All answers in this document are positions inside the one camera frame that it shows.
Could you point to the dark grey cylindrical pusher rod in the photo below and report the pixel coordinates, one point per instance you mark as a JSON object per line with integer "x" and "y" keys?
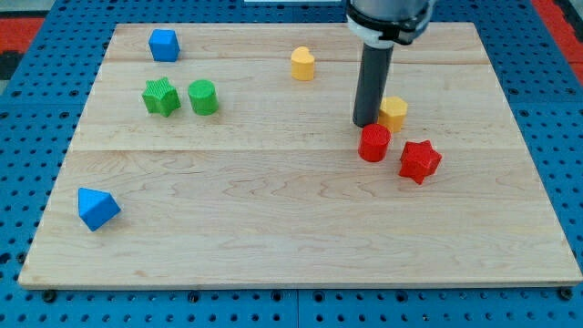
{"x": 374, "y": 67}

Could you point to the yellow heart block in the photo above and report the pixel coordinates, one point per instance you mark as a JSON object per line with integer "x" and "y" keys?
{"x": 302, "y": 64}

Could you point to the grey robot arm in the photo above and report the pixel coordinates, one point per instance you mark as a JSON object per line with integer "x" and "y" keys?
{"x": 381, "y": 25}

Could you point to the yellow hexagon block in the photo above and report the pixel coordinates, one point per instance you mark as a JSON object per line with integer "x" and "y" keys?
{"x": 392, "y": 113}

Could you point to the red cylinder block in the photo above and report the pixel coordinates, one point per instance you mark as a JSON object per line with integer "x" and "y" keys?
{"x": 374, "y": 142}

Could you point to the red star block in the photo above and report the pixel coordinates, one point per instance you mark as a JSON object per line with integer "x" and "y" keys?
{"x": 419, "y": 160}

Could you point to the green cylinder block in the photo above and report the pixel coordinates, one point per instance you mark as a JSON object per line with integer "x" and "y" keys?
{"x": 203, "y": 97}

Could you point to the wooden board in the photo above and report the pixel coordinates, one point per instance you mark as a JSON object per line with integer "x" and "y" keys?
{"x": 269, "y": 192}

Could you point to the blue cube block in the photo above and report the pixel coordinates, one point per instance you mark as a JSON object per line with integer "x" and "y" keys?
{"x": 164, "y": 45}

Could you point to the green star block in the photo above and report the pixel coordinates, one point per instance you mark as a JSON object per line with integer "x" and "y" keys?
{"x": 160, "y": 97}

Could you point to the blue triangle block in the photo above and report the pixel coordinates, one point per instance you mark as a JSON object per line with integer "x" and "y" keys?
{"x": 96, "y": 207}

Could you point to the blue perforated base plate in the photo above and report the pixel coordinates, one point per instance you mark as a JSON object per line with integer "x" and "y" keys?
{"x": 43, "y": 101}

